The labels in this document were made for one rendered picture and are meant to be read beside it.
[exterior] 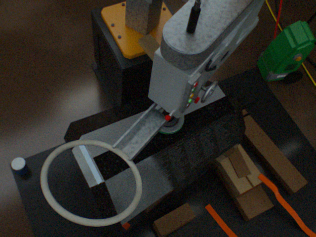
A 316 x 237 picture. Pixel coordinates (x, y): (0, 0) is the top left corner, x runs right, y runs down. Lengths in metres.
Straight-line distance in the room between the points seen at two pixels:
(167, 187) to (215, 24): 1.14
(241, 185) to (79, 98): 1.58
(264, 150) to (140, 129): 1.50
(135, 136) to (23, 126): 1.49
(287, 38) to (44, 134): 2.24
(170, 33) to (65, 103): 1.90
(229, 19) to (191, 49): 0.25
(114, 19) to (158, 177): 1.24
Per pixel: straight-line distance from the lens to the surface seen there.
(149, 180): 2.33
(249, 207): 3.06
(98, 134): 2.32
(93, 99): 3.37
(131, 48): 2.71
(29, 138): 3.27
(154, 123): 2.08
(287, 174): 3.28
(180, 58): 1.62
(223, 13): 1.77
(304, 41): 3.42
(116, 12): 2.92
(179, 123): 2.32
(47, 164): 1.83
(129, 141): 2.02
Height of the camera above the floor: 2.91
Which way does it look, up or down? 61 degrees down
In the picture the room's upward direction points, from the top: 11 degrees clockwise
